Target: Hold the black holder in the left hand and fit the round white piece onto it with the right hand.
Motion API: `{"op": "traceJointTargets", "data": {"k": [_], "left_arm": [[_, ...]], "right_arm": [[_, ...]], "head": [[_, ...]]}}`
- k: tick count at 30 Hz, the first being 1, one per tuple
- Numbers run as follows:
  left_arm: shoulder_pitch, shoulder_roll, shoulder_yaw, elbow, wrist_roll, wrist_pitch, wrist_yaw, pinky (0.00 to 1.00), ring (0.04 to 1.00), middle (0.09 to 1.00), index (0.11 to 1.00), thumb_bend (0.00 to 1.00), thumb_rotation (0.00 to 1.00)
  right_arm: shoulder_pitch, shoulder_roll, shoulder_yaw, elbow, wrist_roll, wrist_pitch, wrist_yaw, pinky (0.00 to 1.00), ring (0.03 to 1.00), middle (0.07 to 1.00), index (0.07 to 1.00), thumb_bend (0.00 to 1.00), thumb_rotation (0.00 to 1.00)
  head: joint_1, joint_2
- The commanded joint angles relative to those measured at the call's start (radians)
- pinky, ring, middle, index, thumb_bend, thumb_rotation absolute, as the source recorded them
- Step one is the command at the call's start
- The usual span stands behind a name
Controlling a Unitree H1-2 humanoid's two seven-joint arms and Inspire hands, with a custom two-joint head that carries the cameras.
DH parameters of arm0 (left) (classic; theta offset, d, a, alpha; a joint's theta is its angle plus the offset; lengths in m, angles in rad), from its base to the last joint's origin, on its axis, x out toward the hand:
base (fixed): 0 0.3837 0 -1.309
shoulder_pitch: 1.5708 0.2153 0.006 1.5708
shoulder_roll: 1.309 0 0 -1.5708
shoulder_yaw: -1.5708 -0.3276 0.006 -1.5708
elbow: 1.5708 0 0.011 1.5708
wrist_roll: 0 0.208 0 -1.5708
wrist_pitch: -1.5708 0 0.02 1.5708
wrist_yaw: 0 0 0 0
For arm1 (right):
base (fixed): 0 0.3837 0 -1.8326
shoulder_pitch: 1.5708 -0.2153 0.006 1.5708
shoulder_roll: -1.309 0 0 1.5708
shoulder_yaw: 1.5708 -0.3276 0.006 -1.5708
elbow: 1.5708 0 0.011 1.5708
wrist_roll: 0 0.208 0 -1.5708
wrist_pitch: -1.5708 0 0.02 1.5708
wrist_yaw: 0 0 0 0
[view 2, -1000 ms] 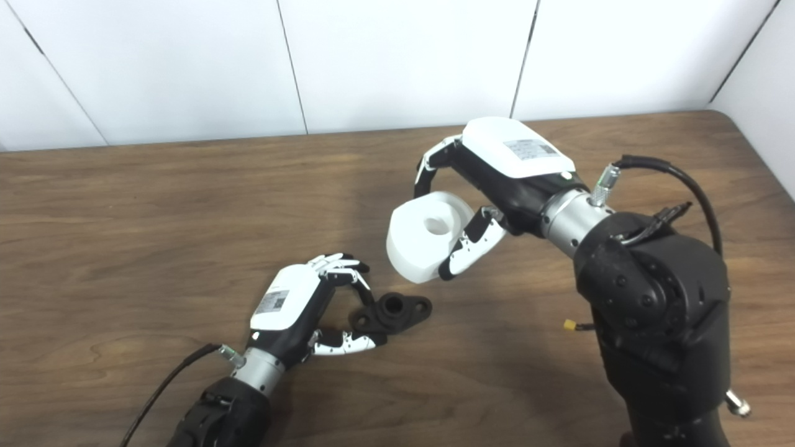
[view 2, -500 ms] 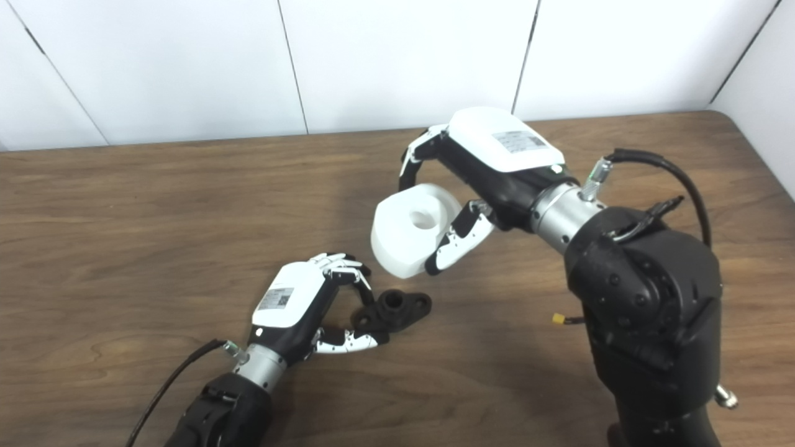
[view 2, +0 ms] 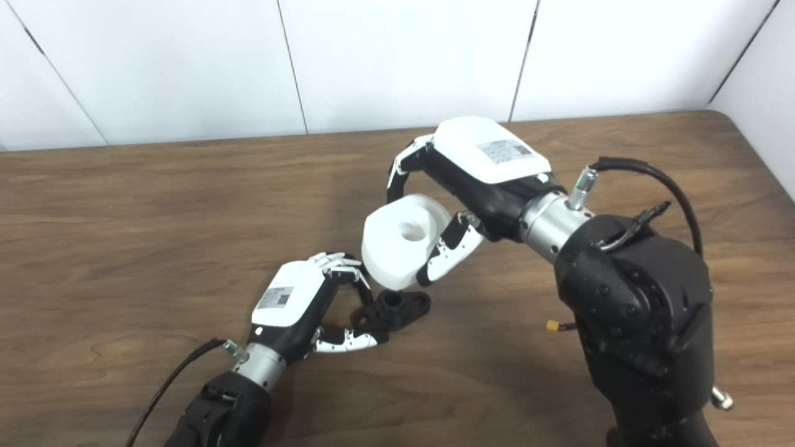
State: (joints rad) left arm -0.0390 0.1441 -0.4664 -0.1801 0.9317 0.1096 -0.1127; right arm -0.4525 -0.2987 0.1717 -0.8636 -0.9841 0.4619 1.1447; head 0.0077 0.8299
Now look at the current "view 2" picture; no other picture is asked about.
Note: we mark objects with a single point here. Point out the black flanged holder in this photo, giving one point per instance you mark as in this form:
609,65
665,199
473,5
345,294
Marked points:
400,307

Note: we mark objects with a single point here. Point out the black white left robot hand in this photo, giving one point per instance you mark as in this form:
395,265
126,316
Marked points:
289,295

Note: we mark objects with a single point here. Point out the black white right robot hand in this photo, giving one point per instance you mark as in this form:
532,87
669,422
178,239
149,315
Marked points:
478,149

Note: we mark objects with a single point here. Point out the round white plastic piece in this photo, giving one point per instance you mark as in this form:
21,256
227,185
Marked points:
391,248

